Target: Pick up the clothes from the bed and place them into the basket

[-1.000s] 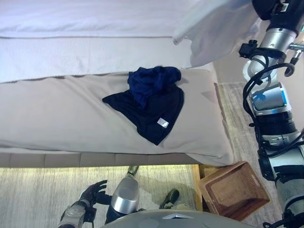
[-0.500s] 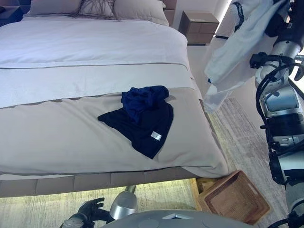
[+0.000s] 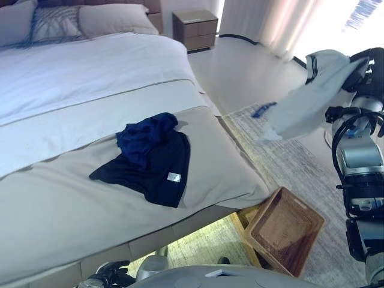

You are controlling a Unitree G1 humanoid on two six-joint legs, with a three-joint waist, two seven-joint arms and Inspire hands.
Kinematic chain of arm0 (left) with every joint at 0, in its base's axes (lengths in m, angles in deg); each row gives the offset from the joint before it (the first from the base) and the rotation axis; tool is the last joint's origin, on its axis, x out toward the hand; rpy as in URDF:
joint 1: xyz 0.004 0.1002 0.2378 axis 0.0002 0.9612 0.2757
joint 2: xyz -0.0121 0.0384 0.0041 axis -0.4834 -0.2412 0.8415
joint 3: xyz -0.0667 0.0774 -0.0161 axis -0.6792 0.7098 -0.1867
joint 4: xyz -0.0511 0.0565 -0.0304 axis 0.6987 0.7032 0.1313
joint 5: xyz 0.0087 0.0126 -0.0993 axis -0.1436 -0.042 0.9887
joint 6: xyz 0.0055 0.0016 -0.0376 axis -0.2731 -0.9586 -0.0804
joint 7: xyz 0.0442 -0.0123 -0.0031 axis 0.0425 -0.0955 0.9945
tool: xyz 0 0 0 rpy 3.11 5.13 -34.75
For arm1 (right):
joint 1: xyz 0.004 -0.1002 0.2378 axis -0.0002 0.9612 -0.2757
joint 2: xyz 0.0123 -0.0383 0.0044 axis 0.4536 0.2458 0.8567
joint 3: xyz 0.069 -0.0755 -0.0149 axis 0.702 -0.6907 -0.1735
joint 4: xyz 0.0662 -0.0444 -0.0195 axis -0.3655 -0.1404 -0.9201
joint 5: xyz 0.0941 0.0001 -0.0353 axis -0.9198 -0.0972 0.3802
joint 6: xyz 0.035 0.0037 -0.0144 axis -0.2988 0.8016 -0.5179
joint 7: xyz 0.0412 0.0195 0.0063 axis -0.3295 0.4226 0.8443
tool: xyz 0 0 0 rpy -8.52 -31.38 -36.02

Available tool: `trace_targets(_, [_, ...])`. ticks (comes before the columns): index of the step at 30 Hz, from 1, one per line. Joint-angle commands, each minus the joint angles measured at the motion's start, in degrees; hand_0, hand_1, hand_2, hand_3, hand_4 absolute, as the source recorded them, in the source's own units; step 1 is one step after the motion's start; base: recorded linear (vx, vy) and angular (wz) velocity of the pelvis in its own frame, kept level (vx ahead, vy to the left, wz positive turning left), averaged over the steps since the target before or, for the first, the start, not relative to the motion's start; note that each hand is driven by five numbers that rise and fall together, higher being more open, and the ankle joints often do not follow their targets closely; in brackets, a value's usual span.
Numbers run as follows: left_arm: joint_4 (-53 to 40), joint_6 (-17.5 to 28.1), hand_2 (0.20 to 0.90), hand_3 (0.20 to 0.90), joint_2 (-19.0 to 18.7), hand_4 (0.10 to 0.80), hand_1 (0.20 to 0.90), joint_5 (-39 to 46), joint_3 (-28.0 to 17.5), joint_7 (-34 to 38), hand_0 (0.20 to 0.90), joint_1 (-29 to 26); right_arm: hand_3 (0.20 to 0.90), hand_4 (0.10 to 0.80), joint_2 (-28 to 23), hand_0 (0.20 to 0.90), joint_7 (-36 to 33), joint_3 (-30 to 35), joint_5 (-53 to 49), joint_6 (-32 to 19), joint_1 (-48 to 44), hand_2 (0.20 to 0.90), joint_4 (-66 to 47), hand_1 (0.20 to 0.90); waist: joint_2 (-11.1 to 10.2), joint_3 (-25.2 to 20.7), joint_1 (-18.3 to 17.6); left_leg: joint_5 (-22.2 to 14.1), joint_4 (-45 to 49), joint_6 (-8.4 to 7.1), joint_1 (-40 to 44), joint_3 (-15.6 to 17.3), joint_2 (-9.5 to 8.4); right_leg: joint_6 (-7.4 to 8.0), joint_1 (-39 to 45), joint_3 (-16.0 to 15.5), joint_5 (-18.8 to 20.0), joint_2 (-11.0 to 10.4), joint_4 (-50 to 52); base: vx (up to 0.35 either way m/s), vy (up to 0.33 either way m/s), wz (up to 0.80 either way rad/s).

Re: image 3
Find white garment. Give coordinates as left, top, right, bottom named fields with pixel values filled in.
left=257, top=49, right=370, bottom=145

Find grey patterned pillow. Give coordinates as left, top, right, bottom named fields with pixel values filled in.
left=29, top=6, right=88, bottom=46

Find black shorts with label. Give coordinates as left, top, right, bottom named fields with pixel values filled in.
left=89, top=131, right=191, bottom=208

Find blue garment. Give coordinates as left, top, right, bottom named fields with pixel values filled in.
left=115, top=112, right=179, bottom=170

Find blue cable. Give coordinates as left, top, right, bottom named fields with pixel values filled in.
left=251, top=101, right=277, bottom=118

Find white duvet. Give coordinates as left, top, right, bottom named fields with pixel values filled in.
left=0, top=31, right=223, bottom=175

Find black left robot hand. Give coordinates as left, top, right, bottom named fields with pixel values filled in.
left=95, top=260, right=134, bottom=286

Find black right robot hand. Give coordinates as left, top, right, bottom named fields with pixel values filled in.
left=341, top=47, right=384, bottom=94

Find white sheer curtain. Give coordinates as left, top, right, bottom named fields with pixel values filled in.
left=218, top=0, right=328, bottom=62

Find grey pillows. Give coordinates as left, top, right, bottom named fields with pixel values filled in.
left=38, top=0, right=164, bottom=34

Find white bed pillow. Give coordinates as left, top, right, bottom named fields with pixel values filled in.
left=78, top=3, right=160, bottom=39
left=0, top=0, right=38, bottom=49

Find grey robot torso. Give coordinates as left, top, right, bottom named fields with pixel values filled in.
left=125, top=263, right=301, bottom=288

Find large grey striped rug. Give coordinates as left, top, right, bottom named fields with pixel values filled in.
left=166, top=103, right=370, bottom=288

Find brown wooden nightstand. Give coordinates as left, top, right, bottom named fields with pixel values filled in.
left=172, top=9, right=219, bottom=52

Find brown wicker basket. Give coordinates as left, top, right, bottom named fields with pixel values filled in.
left=244, top=186, right=325, bottom=277

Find light wooden bed foot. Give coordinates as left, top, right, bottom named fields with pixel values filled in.
left=232, top=208, right=262, bottom=268

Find grey upholstered bed base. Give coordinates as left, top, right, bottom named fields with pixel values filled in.
left=0, top=206, right=241, bottom=288

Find beige bed cover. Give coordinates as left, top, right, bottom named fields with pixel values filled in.
left=0, top=104, right=271, bottom=286

